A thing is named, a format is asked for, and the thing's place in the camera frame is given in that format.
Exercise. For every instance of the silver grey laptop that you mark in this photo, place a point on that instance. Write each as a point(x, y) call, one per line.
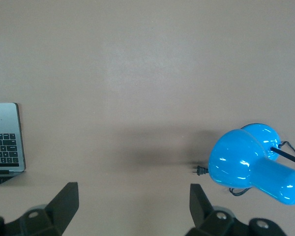
point(5, 118)

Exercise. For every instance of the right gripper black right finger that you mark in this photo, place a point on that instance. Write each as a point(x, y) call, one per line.
point(199, 206)

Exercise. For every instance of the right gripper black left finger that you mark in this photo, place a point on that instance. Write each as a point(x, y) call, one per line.
point(64, 204)

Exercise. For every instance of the blue desk lamp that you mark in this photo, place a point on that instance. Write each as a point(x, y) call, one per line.
point(236, 157)

